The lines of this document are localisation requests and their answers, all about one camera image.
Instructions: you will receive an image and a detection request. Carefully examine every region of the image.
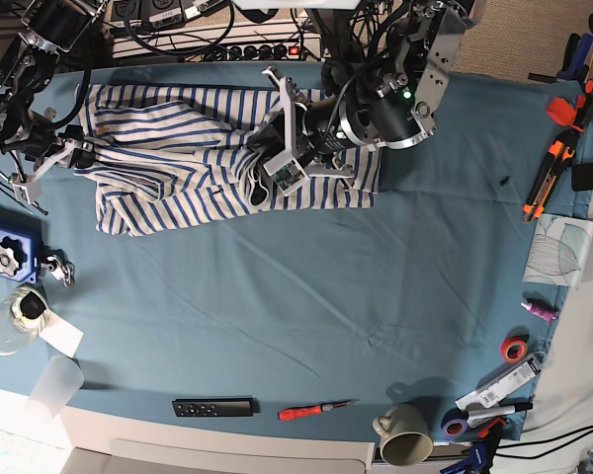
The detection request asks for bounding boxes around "beige ceramic mug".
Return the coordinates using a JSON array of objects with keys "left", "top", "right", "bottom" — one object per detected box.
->
[{"left": 372, "top": 404, "right": 434, "bottom": 466}]

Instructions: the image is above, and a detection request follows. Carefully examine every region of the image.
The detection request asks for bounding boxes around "orange black utility knife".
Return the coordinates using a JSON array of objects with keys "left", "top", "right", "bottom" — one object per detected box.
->
[{"left": 523, "top": 139, "right": 576, "bottom": 222}]

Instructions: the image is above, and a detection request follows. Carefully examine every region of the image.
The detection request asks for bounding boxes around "black remote control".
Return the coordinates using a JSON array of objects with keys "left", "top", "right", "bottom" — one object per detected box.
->
[{"left": 172, "top": 397, "right": 255, "bottom": 418}]

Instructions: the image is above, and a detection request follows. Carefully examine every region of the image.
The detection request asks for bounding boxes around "translucent plastic cup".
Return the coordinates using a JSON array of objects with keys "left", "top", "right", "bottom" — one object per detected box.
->
[{"left": 26, "top": 355, "right": 84, "bottom": 424}]

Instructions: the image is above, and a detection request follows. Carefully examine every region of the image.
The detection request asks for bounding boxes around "leaf pattern napkin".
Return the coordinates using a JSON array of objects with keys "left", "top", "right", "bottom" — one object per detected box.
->
[{"left": 522, "top": 213, "right": 593, "bottom": 287}]

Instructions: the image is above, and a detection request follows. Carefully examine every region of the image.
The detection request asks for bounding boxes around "metal hex key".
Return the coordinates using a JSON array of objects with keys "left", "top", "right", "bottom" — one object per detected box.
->
[{"left": 0, "top": 170, "right": 48, "bottom": 216}]

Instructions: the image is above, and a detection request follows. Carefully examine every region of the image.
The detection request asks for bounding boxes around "white paper card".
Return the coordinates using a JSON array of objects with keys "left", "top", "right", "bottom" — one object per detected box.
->
[{"left": 40, "top": 313, "right": 83, "bottom": 357}]

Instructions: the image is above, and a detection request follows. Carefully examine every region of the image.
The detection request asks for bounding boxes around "black power strip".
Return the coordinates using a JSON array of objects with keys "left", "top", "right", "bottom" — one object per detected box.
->
[{"left": 199, "top": 43, "right": 307, "bottom": 62}]

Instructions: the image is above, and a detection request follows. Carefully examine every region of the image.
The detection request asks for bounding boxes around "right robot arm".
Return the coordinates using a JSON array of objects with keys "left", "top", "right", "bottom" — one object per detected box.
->
[{"left": 0, "top": 1, "right": 107, "bottom": 213}]

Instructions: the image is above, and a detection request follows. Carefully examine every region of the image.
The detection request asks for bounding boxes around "red tape roll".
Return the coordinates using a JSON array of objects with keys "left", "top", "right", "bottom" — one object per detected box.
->
[{"left": 500, "top": 336, "right": 528, "bottom": 364}]

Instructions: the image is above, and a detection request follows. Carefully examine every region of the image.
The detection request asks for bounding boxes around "purple glue tube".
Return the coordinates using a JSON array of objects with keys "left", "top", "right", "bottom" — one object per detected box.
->
[{"left": 521, "top": 302, "right": 557, "bottom": 323}]

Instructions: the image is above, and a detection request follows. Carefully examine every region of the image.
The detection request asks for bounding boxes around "black square pad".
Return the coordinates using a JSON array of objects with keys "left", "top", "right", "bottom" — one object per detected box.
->
[{"left": 571, "top": 163, "right": 593, "bottom": 193}]

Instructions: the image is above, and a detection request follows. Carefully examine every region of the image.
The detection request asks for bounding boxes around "blue white striped T-shirt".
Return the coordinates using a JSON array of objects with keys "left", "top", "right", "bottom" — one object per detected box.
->
[{"left": 79, "top": 85, "right": 381, "bottom": 237}]

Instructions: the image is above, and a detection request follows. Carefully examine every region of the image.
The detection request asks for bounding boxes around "purple tape roll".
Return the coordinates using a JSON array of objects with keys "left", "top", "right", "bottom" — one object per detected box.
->
[{"left": 441, "top": 408, "right": 468, "bottom": 440}]

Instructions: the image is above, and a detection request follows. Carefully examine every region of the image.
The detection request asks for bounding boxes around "barcode labelled package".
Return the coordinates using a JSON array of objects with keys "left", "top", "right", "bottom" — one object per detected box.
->
[{"left": 456, "top": 354, "right": 544, "bottom": 410}]

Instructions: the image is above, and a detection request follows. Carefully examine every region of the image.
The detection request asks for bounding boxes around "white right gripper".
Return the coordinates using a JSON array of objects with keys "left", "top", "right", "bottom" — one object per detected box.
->
[{"left": 12, "top": 138, "right": 96, "bottom": 202}]

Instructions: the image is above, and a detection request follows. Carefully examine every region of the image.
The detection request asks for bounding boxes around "orange black spring clamp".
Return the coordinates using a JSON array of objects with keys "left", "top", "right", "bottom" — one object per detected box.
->
[{"left": 572, "top": 79, "right": 593, "bottom": 132}]

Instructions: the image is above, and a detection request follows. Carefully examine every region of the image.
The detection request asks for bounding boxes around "blue black bar clamp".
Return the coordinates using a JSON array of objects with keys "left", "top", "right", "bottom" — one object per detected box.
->
[{"left": 440, "top": 417, "right": 507, "bottom": 474}]

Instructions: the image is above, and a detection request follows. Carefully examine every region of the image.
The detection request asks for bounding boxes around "blue table cloth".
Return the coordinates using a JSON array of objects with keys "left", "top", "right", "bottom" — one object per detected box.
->
[{"left": 0, "top": 61, "right": 593, "bottom": 440}]

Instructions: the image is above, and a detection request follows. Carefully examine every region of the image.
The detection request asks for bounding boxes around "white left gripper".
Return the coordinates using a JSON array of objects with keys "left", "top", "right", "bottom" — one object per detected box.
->
[{"left": 246, "top": 66, "right": 354, "bottom": 197}]

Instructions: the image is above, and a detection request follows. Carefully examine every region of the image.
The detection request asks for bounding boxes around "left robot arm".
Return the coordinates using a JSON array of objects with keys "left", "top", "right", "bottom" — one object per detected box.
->
[{"left": 242, "top": 1, "right": 485, "bottom": 205}]

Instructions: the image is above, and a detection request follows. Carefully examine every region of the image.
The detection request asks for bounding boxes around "small metal chain keyring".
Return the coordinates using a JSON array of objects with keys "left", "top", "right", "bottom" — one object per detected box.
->
[{"left": 41, "top": 253, "right": 75, "bottom": 287}]

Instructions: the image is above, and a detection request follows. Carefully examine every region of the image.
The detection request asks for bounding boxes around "red small cube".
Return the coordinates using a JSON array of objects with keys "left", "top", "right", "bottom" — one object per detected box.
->
[{"left": 546, "top": 97, "right": 575, "bottom": 126}]

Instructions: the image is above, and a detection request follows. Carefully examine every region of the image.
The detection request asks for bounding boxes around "blue box with black knob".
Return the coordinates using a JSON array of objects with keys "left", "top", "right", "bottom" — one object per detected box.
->
[{"left": 0, "top": 206, "right": 42, "bottom": 284}]

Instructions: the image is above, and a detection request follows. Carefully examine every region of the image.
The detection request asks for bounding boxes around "red handled screwdriver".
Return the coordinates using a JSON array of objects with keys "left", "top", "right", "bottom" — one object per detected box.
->
[{"left": 278, "top": 399, "right": 357, "bottom": 422}]

